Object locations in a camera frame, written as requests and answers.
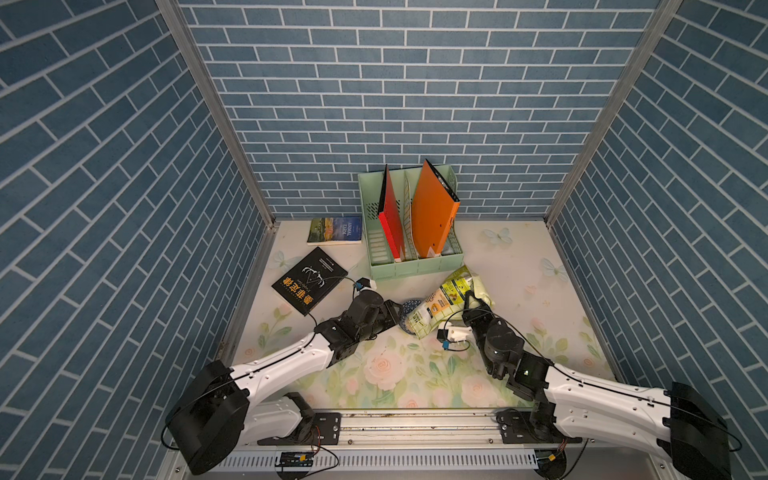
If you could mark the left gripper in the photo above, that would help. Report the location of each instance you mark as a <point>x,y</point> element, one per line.
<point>388,313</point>

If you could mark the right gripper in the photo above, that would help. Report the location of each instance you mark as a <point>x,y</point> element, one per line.
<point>480,315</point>

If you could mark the green oats bag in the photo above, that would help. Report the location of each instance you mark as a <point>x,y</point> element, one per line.
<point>446,302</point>

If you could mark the blue patterned bowl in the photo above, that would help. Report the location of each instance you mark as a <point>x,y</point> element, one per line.
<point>407,307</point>

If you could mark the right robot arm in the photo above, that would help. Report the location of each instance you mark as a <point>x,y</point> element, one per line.
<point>676,424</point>

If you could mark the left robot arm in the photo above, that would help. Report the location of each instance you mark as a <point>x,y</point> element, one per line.
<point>225,407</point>

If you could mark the green file organizer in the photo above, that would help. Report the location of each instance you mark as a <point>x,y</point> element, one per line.
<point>382,264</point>

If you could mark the black book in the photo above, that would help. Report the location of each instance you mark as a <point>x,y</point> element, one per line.
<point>308,282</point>

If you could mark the landscape cover book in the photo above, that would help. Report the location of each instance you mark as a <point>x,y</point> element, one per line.
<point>335,231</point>

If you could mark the red folder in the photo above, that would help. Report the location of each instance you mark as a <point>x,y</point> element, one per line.
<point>389,218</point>

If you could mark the orange folder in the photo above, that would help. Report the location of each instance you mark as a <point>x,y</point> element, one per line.
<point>434,207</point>

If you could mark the small black controller box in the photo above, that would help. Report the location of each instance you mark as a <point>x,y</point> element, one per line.
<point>295,460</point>

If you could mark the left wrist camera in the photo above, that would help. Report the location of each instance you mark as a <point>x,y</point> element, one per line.
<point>365,283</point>

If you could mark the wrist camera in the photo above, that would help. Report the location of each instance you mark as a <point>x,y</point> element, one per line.
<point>454,338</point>
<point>365,283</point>

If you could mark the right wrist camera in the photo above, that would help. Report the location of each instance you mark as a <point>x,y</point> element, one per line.
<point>454,338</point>

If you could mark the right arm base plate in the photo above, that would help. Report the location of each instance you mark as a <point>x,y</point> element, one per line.
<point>517,427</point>

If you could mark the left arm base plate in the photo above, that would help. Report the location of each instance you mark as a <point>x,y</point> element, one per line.
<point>323,429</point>

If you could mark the aluminium front rail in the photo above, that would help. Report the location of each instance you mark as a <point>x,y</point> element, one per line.
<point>429,444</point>

